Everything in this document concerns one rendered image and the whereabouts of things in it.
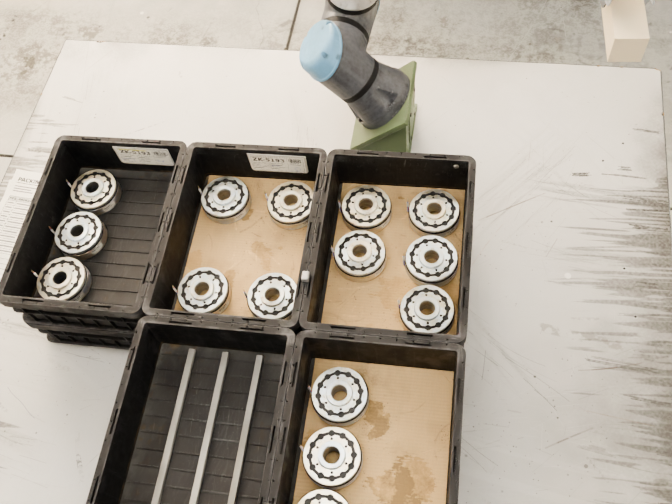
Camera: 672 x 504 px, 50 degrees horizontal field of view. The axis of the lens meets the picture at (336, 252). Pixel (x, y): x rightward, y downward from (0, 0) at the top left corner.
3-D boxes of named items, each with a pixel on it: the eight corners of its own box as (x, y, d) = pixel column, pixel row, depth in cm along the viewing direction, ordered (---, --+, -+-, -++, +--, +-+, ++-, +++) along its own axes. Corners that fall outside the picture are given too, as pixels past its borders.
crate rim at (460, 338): (329, 155, 149) (328, 148, 147) (476, 162, 145) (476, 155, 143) (299, 333, 131) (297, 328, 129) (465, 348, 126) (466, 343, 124)
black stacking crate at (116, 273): (80, 166, 167) (59, 136, 157) (202, 174, 162) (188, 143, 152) (23, 324, 148) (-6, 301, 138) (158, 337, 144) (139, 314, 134)
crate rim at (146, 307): (191, 147, 154) (188, 141, 152) (329, 155, 149) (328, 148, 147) (143, 319, 135) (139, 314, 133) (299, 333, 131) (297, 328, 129)
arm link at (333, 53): (331, 106, 163) (286, 73, 156) (345, 59, 168) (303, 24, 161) (367, 91, 154) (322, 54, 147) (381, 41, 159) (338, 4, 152)
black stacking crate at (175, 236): (204, 174, 162) (190, 143, 152) (333, 181, 157) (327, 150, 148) (160, 337, 144) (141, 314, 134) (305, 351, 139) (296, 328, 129)
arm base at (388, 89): (365, 91, 175) (336, 68, 170) (412, 62, 165) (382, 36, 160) (358, 139, 168) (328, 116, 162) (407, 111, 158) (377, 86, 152)
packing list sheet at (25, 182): (10, 169, 183) (9, 168, 182) (94, 176, 179) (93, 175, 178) (-42, 285, 167) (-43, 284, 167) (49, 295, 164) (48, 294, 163)
